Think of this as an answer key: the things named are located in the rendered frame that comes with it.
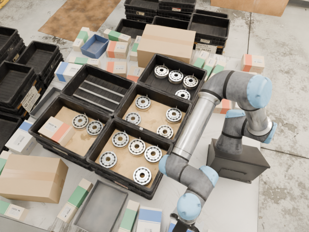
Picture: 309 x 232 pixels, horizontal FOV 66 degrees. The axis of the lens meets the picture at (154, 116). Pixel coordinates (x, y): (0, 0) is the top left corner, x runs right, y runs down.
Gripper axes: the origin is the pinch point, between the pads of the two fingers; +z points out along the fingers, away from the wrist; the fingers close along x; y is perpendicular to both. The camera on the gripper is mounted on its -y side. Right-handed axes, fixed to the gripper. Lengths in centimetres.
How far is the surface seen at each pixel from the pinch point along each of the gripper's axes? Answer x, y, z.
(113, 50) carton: 113, 86, 17
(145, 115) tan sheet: 55, 46, 15
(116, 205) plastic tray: 40.0, -7.7, 27.3
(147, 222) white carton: 18.6, -5.9, 20.7
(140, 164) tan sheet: 38.3, 17.2, 15.8
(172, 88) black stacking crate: 51, 75, 17
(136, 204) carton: 29.1, -1.4, 22.9
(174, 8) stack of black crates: 119, 191, 45
